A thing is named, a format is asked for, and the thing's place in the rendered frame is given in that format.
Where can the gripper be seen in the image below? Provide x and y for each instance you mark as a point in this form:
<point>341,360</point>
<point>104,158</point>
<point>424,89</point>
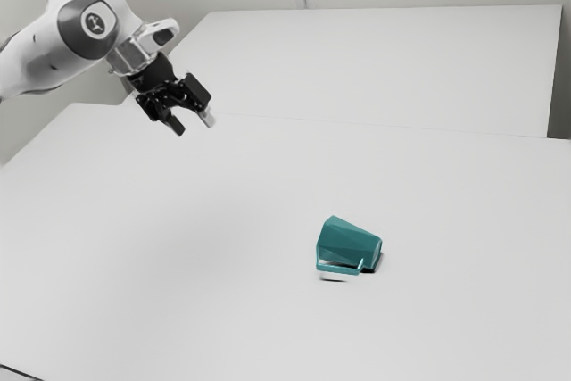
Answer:
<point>156,75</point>

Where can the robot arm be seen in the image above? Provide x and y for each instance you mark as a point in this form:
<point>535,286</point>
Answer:
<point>53,37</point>

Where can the teal faceted mug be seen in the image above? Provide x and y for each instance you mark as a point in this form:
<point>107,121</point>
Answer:
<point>345,240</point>

